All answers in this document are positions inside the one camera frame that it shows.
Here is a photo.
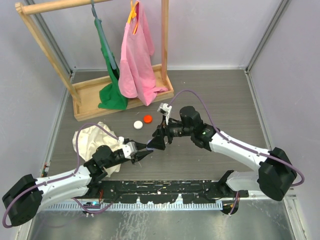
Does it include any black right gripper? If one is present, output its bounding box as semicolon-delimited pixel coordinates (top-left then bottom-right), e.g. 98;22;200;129
147;114;194;150

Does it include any orange earbud charging case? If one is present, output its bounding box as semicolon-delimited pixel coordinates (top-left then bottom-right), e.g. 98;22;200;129
143;114;153;124

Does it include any white earbud charging case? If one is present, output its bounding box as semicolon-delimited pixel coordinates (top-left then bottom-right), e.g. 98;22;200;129
133;120;144;130

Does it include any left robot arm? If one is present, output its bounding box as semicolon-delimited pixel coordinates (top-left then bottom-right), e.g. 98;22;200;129
2;140;154;228

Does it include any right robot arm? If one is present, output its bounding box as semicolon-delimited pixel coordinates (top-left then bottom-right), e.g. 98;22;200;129
147;103;297;201

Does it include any cream crumpled cloth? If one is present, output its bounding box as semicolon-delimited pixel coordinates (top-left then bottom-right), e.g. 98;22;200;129
72;121;123;178

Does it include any green shirt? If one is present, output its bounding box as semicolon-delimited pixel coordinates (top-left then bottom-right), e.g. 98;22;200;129
93;18;130;111

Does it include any pink shirt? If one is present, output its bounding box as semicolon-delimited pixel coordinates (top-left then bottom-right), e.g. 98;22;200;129
118;1;168;106

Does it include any grey clothes hanger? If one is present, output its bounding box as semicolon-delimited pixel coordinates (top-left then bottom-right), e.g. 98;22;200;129
90;0;118;70

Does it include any yellow clothes hanger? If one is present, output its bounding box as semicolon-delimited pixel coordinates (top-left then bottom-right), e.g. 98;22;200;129
127;0;139;35

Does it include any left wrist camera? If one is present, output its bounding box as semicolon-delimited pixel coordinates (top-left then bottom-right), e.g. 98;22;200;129
122;141;138;160

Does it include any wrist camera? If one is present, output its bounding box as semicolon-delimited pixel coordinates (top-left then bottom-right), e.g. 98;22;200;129
157;102;172;125
122;141;138;160

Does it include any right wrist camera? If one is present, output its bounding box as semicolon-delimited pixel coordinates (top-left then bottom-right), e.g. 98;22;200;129
157;102;172;125

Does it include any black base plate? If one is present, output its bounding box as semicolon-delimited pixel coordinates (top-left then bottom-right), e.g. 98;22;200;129
94;180;236;204

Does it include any slotted cable duct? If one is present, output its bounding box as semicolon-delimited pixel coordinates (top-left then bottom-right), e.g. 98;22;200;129
61;201;223;212

